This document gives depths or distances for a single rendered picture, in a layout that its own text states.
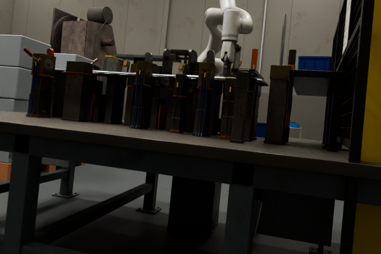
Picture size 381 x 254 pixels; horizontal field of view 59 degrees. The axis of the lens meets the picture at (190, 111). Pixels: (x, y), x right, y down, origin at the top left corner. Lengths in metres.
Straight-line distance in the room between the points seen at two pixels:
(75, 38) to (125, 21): 4.15
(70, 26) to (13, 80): 3.57
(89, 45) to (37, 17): 5.97
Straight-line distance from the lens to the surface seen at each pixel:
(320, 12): 9.91
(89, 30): 6.85
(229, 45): 1.75
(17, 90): 3.66
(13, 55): 3.72
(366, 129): 1.24
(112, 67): 2.24
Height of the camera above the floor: 0.79
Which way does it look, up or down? 1 degrees up
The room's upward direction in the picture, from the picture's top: 6 degrees clockwise
